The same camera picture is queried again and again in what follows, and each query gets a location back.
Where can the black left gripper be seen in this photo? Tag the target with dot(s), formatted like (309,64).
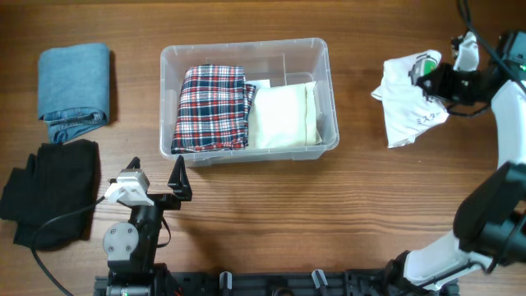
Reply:
(182,188)

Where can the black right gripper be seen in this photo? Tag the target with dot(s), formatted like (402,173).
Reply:
(444,75)

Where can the white printed t-shirt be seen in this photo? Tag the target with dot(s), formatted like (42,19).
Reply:
(408,113)

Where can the plaid flannel shirt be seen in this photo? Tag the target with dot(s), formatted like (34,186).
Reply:
(213,110)

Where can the cream cloth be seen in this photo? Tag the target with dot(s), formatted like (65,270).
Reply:
(283,116)

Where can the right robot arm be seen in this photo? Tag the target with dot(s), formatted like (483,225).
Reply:
(487,231)

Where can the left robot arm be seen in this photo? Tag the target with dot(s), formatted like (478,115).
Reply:
(131,245)

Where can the black folded garment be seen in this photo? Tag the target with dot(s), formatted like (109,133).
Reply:
(57,180)

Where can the folded blue jeans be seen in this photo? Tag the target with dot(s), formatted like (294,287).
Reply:
(74,90)

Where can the clear plastic storage bin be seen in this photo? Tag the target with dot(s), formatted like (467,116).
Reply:
(281,62)

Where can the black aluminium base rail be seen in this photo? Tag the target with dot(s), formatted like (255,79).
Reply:
(348,283)

